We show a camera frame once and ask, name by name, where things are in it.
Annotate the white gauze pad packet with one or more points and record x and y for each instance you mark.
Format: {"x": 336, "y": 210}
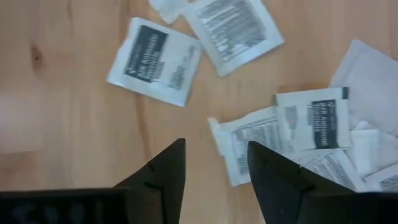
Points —
{"x": 370, "y": 87}

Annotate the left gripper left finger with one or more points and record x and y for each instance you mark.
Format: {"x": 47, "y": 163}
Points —
{"x": 93, "y": 207}

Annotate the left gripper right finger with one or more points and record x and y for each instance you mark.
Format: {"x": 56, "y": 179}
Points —
{"x": 311, "y": 205}

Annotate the BZK towelette packet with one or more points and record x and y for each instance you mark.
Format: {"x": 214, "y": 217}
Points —
{"x": 314, "y": 124}
{"x": 155, "y": 59}

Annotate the folded plain white packet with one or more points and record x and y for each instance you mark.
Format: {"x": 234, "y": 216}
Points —
{"x": 367, "y": 149}

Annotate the white text-printed packet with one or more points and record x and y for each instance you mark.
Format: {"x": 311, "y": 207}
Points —
{"x": 233, "y": 31}
{"x": 332, "y": 166}
{"x": 236, "y": 146}
{"x": 384, "y": 182}

